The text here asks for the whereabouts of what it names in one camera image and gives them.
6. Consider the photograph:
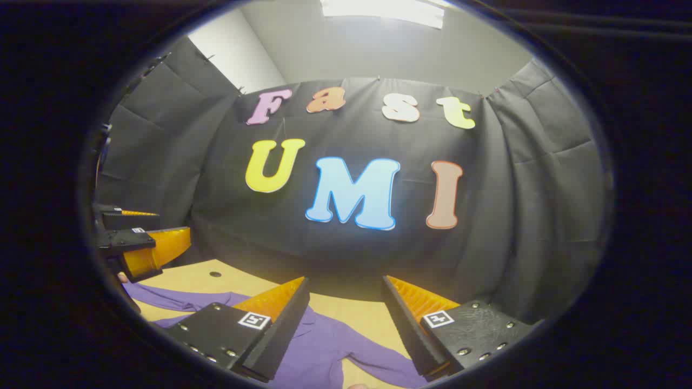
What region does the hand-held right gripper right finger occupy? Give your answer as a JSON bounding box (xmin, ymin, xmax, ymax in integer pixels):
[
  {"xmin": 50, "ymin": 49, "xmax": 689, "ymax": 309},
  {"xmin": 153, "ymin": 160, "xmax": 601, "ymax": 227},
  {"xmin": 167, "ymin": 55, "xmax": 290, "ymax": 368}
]
[{"xmin": 382, "ymin": 275, "xmax": 541, "ymax": 381}]

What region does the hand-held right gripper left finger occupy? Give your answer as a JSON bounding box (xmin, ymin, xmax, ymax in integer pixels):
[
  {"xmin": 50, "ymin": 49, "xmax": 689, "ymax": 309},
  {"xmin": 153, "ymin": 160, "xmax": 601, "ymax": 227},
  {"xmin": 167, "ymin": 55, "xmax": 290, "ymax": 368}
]
[{"xmin": 153, "ymin": 277, "xmax": 311, "ymax": 383}]

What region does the purple knit shirt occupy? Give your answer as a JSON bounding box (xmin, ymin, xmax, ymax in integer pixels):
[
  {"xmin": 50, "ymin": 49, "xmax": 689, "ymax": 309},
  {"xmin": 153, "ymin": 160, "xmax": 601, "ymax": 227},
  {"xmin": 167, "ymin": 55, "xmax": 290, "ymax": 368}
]
[{"xmin": 123, "ymin": 281, "xmax": 428, "ymax": 389}]

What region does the black backdrop cloth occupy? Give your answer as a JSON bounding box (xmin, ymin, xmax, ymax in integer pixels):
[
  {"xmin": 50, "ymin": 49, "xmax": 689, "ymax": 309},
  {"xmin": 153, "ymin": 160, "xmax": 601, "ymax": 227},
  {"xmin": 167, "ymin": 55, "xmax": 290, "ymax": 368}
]
[{"xmin": 95, "ymin": 37, "xmax": 606, "ymax": 325}]

